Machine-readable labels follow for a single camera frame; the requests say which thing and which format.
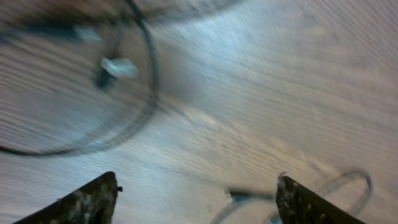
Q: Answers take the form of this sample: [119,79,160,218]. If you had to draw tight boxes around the braided cable grey connector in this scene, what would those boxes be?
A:
[211,167,374,224]

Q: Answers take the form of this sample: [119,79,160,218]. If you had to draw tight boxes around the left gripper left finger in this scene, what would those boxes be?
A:
[14,171,123,224]

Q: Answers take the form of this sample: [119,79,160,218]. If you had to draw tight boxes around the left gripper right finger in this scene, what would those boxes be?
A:
[275,175,364,224]

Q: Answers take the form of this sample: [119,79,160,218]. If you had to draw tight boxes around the thick black cable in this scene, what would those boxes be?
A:
[0,0,161,158]

